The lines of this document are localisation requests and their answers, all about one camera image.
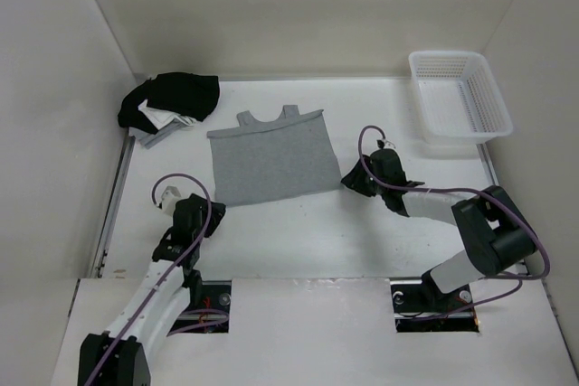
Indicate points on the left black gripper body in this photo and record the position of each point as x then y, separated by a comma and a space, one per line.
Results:
214, 217

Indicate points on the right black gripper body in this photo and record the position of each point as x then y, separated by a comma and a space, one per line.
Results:
362, 181

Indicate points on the grey tank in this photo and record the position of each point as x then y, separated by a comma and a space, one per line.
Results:
149, 140
268, 161

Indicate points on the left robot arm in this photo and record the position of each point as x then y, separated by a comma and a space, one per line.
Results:
172, 298

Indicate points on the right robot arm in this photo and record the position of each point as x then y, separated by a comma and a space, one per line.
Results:
493, 232

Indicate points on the grey folded tank top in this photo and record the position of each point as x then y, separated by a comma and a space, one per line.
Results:
149, 140

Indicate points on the white folded tank top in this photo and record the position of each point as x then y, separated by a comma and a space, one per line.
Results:
160, 118

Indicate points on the white plastic basket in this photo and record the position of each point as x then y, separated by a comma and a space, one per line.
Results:
458, 100

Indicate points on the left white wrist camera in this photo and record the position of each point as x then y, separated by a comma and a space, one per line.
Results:
169, 198

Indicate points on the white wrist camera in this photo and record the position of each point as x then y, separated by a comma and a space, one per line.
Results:
383, 144
169, 198

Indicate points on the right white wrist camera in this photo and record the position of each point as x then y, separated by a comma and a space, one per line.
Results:
383, 144

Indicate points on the left aluminium table rail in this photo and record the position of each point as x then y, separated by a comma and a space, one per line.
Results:
101, 244

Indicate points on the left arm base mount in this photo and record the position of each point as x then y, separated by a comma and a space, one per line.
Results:
208, 311

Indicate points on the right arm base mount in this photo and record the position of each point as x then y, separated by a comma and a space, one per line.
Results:
416, 312

